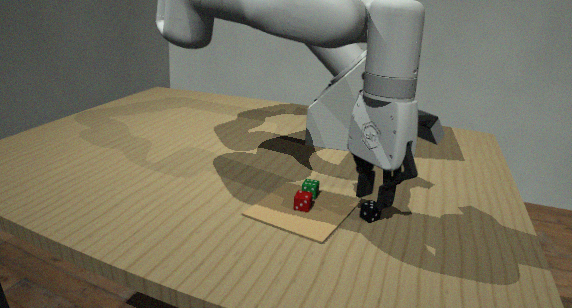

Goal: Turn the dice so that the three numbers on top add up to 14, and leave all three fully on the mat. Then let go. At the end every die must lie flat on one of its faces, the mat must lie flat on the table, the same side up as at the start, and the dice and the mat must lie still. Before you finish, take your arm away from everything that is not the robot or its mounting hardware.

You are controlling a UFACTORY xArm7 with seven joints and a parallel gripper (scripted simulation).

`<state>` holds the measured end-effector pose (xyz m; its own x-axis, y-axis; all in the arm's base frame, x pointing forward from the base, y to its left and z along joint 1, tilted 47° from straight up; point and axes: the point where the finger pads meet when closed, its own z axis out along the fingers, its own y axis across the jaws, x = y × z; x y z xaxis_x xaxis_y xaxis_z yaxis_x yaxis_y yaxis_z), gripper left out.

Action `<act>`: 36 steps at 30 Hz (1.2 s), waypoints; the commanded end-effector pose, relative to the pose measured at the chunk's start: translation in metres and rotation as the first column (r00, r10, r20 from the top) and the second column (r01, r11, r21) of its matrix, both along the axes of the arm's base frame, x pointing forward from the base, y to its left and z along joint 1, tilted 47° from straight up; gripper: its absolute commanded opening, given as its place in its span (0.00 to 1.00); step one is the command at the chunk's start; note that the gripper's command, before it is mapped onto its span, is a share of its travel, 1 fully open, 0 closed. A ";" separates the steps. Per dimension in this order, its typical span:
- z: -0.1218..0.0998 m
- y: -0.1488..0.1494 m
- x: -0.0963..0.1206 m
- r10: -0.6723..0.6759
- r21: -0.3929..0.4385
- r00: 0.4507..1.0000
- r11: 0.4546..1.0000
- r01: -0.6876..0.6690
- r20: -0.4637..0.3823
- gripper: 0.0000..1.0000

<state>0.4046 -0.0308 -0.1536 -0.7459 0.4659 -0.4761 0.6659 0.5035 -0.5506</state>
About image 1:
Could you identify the red die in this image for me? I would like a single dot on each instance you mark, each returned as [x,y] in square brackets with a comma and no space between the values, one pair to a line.
[303,201]

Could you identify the dark green die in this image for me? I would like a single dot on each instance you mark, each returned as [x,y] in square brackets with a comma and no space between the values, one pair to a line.
[310,185]

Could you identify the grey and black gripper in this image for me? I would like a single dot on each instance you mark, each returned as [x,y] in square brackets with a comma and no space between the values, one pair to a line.
[383,132]

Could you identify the black die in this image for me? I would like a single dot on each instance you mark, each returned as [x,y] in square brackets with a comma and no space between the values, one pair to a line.
[369,212]

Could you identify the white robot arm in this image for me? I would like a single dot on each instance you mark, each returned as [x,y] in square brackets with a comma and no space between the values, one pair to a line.
[392,28]

